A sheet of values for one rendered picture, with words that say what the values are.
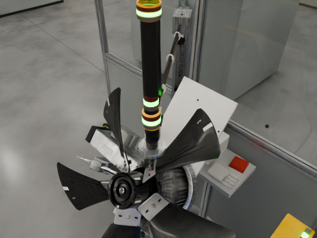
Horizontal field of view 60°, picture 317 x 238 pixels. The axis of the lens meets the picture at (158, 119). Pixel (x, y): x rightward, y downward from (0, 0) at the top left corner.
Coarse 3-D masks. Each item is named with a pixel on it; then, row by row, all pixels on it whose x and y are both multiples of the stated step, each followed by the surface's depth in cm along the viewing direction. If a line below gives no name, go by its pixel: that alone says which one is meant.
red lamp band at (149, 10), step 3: (150, 3) 49; (138, 6) 46; (159, 6) 46; (138, 9) 46; (141, 9) 46; (144, 9) 46; (147, 9) 46; (150, 9) 46; (153, 9) 46; (156, 9) 46; (159, 9) 46
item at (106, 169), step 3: (78, 156) 122; (84, 159) 118; (87, 159) 118; (87, 162) 117; (90, 162) 116; (102, 165) 113; (102, 168) 111; (105, 168) 111; (108, 168) 110; (105, 171) 111; (108, 171) 110; (111, 171) 109; (114, 171) 109; (114, 174) 108
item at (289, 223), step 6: (288, 216) 98; (282, 222) 96; (288, 222) 96; (294, 222) 96; (300, 222) 96; (282, 228) 95; (288, 228) 95; (294, 228) 95; (300, 228) 95; (276, 234) 93; (282, 234) 93; (288, 234) 93; (294, 234) 93; (300, 234) 93; (312, 234) 93
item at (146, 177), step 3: (150, 168) 92; (144, 171) 94; (147, 171) 92; (150, 171) 90; (153, 171) 88; (144, 174) 92; (147, 174) 90; (150, 174) 88; (153, 174) 86; (144, 177) 90; (147, 177) 88; (150, 177) 86; (144, 180) 87
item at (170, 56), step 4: (176, 32) 98; (176, 36) 96; (180, 36) 99; (176, 40) 95; (172, 48) 89; (172, 52) 88; (168, 56) 86; (172, 56) 86; (168, 60) 83; (172, 60) 87; (168, 64) 82; (164, 72) 78; (164, 76) 76; (164, 80) 75; (164, 88) 74; (164, 92) 75
